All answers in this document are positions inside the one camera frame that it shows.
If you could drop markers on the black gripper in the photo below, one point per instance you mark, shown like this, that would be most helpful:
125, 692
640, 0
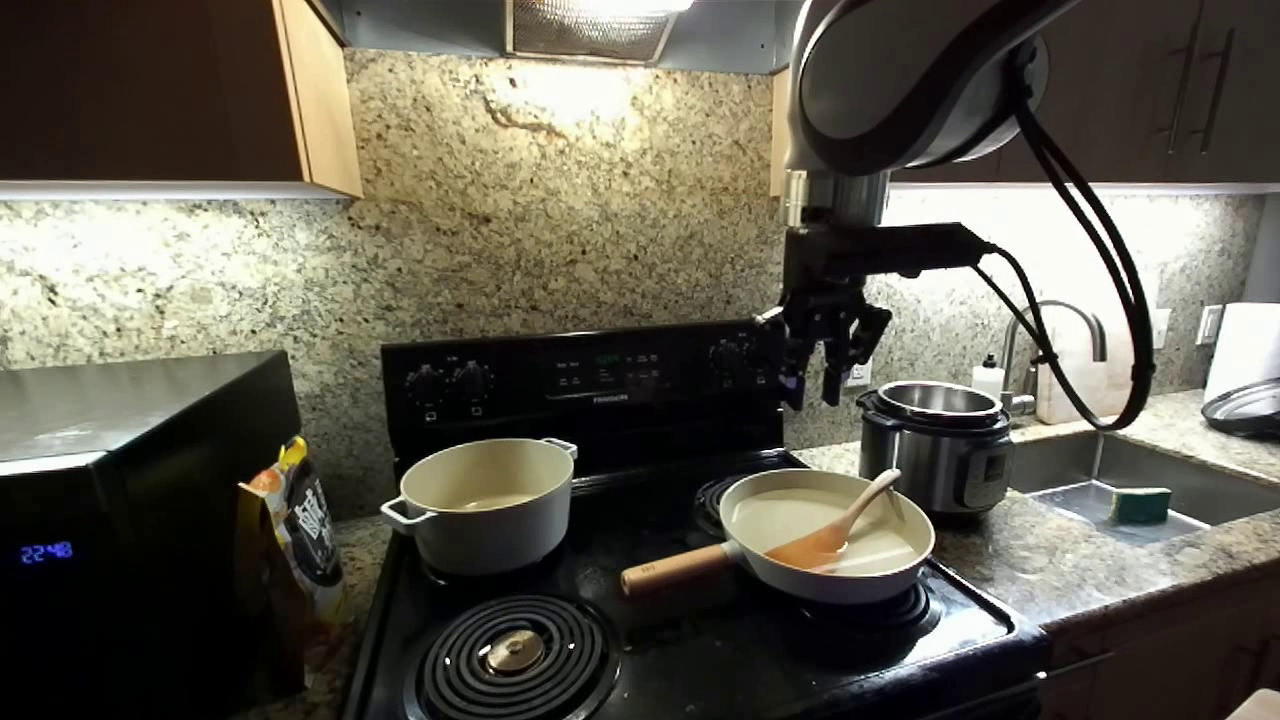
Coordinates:
825, 315

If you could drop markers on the wooden spatula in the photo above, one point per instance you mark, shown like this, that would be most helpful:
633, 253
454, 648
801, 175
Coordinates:
825, 540

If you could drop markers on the stainless steel pressure cooker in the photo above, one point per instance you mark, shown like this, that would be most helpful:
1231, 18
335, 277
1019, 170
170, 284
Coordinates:
946, 463

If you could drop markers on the small soap bottle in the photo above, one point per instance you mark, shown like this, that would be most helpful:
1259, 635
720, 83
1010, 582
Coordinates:
984, 382

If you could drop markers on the chrome sink faucet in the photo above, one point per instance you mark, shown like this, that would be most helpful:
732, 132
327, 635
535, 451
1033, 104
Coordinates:
1019, 360

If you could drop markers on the black coil burner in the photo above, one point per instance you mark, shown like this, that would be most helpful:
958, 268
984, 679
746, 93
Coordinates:
882, 617
514, 652

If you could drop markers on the pale cutting board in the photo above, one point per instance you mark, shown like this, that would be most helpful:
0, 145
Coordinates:
1066, 394

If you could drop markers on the black electric stove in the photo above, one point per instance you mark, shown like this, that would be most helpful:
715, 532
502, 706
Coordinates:
720, 662

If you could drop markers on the green sponge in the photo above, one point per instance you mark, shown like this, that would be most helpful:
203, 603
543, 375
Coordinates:
1140, 507

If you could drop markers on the steel kitchen sink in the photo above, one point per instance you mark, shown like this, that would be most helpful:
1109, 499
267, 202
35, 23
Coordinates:
1174, 474

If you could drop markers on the black dish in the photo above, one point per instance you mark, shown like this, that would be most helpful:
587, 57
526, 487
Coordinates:
1247, 407

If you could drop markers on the steel range hood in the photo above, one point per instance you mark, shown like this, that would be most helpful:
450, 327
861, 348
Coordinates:
425, 23

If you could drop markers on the yellow black snack bag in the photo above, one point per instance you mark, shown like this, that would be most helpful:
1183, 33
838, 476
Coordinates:
302, 513

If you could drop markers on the black microwave oven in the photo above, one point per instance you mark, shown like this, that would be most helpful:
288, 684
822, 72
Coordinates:
123, 532

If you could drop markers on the dark wood cabinet beside microwave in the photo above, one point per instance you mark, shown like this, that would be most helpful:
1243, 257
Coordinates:
133, 83

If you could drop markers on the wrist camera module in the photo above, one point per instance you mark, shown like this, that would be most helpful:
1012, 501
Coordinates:
933, 248

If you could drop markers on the white wall outlet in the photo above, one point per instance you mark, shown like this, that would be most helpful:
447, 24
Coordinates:
1211, 327

